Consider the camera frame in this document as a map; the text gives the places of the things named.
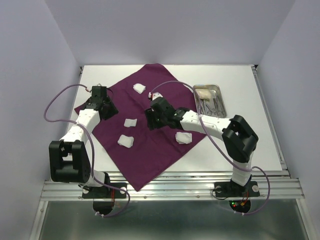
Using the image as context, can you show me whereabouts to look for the white gauze pad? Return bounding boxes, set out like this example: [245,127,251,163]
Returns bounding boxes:
[124,118,138,128]
[133,83,146,94]
[117,134,134,149]
[175,132,193,144]

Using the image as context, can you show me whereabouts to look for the white gauze pad upper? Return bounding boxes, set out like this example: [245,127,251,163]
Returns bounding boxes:
[124,118,138,128]

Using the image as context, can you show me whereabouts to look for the white gauze pad right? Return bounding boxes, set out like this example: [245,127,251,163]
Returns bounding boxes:
[175,132,193,144]

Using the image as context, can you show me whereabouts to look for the white gauze pad top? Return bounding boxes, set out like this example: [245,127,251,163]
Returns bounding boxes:
[133,83,146,94]

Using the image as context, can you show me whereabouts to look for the steel forceps ring handled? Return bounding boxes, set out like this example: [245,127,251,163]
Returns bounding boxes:
[198,99,209,115]

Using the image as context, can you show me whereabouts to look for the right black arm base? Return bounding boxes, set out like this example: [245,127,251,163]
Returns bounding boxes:
[211,176,260,200]

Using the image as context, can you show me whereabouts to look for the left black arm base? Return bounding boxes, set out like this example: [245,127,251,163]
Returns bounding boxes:
[81,173,127,200]

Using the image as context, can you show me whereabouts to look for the stainless steel instrument tray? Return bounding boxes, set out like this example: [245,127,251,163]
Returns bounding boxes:
[193,84,227,118]

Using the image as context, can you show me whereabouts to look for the white gauze pad lower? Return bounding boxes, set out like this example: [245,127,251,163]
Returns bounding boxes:
[117,134,134,149]

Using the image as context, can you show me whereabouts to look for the purple surgical drape cloth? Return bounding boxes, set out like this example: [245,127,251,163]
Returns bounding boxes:
[81,63,205,191]

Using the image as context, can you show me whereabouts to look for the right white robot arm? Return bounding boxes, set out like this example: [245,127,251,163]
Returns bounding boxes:
[144,96,259,195]

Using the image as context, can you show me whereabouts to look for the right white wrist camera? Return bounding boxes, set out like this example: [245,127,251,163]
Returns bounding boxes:
[148,92,163,101]

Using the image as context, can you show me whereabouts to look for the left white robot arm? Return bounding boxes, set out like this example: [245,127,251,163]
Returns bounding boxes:
[43,85,119,197]

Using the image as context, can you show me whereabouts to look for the aluminium frame rail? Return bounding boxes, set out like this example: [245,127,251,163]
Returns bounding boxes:
[40,170,305,201]

